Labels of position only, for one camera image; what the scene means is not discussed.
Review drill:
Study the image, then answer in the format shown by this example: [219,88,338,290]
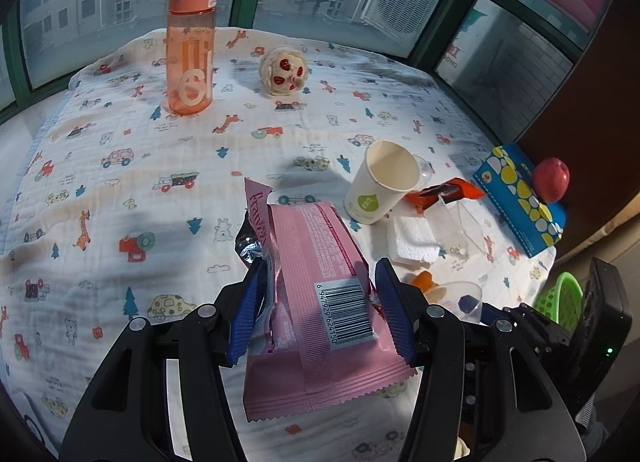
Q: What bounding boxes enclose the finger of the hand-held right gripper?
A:
[462,295,570,358]

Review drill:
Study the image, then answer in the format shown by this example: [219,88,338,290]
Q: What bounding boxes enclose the clear round plastic container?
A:
[439,281,484,319]

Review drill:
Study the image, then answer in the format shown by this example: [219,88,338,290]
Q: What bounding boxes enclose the clear plastic dome lid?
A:
[412,155,435,189]

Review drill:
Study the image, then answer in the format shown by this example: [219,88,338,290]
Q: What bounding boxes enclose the brown wooden headboard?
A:
[517,0,640,263]

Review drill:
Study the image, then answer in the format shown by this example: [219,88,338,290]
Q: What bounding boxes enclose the orange snack wrapper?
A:
[404,177,488,208]

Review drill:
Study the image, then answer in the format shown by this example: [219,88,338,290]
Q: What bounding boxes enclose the green plastic basket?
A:
[532,271,584,324]

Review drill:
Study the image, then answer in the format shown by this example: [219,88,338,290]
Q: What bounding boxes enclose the pink snack wrapper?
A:
[234,177,418,422]

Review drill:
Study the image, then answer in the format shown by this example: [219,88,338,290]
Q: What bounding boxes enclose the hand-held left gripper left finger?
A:
[60,259,269,462]

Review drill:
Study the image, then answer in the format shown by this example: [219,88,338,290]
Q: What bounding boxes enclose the white paper cup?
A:
[343,139,423,225]

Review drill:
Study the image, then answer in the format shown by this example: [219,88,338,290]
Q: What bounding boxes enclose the small orange scrap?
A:
[407,269,442,294]

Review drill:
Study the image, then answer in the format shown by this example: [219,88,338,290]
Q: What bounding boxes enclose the cream round toy, red dots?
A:
[258,46,308,96]

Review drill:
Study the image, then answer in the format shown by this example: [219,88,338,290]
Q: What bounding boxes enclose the large clear plastic tray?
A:
[434,195,496,264]

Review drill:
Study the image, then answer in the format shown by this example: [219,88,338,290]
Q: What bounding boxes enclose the white printed outdoor unit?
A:
[437,0,576,143]

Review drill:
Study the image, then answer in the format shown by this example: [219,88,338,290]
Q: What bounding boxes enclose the red apple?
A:
[532,157,571,204]

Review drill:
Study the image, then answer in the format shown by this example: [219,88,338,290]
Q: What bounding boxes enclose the blue spotted tissue box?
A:
[472,143,568,258]

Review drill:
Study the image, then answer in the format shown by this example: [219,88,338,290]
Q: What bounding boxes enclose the orange plastic water bottle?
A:
[162,0,221,116]

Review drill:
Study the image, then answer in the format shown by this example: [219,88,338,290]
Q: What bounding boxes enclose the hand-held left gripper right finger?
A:
[375,258,586,462]

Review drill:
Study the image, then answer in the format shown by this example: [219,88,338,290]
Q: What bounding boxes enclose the white foam block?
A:
[387,215,442,266]

